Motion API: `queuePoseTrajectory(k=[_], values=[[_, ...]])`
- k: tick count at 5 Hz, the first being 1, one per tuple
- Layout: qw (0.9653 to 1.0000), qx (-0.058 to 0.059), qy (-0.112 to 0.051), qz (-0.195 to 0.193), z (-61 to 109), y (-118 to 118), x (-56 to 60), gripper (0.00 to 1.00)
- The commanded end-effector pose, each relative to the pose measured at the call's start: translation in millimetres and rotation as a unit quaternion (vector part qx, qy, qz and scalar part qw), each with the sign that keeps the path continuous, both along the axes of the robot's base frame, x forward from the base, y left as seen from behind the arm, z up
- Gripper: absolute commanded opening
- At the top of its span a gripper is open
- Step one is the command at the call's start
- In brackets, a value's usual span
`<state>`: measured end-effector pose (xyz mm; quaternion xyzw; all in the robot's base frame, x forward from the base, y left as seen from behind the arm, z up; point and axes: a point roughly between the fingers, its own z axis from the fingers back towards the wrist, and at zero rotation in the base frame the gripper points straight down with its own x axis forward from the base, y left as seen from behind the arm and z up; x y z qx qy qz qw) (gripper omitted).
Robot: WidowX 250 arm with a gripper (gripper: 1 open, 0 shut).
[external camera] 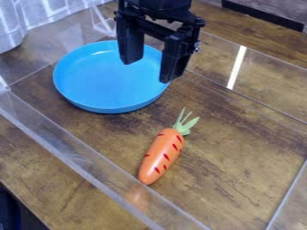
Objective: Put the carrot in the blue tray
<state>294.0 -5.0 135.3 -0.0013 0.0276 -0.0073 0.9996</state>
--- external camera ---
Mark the blue round tray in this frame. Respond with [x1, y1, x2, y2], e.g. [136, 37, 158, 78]
[54, 40, 168, 114]

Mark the grey checked curtain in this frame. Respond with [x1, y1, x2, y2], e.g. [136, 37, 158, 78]
[0, 0, 111, 54]

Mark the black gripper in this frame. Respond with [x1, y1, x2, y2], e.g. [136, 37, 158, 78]
[115, 0, 206, 84]

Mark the orange toy carrot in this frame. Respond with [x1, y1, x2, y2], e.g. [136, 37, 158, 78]
[138, 111, 199, 185]

